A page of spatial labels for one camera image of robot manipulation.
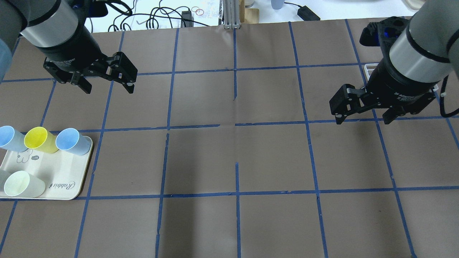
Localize aluminium frame post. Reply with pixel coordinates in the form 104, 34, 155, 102
221, 0, 241, 29

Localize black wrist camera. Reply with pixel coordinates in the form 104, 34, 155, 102
359, 16, 410, 51

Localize black power adapter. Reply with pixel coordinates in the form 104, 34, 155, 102
297, 5, 321, 21

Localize light blue cup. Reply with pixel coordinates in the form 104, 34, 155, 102
55, 128, 91, 156
0, 125, 28, 153

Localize grey cup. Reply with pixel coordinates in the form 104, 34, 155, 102
0, 169, 11, 192

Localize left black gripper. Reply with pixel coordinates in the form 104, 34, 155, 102
43, 26, 138, 94

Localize cream white cup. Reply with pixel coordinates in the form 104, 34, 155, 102
4, 171, 46, 198

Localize yellow cup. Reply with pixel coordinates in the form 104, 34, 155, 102
24, 127, 59, 153

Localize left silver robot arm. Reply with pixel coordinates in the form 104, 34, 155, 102
1, 0, 138, 94

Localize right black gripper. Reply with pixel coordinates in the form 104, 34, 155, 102
329, 59, 436, 125

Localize cream rabbit tray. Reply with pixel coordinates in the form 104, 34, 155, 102
1, 136, 94, 200

